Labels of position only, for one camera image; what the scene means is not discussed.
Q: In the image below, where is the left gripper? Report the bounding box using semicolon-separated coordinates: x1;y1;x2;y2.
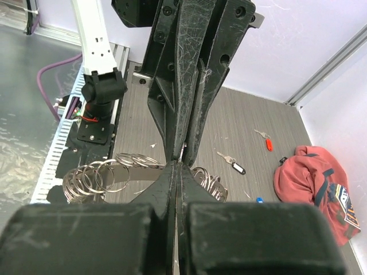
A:
111;0;265;163

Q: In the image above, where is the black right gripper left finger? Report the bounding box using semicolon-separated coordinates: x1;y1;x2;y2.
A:
1;162;175;274

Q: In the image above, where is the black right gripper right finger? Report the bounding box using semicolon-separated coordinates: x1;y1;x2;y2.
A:
176;164;347;274

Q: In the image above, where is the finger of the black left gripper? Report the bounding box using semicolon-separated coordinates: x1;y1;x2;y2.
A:
183;1;256;167

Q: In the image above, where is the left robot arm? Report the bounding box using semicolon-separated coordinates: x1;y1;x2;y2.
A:
72;1;264;166

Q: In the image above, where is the key with black tag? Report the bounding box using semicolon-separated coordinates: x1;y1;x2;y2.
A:
217;152;246;175

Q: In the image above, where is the key with red tag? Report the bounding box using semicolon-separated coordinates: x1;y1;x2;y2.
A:
254;129;274;152

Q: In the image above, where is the red crumpled shirt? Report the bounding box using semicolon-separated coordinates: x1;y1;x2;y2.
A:
273;146;361;246

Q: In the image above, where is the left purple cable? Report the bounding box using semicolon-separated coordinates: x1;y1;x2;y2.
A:
36;53;84;122

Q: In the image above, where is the white slotted cable duct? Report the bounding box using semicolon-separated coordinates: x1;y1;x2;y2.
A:
30;43;130;204

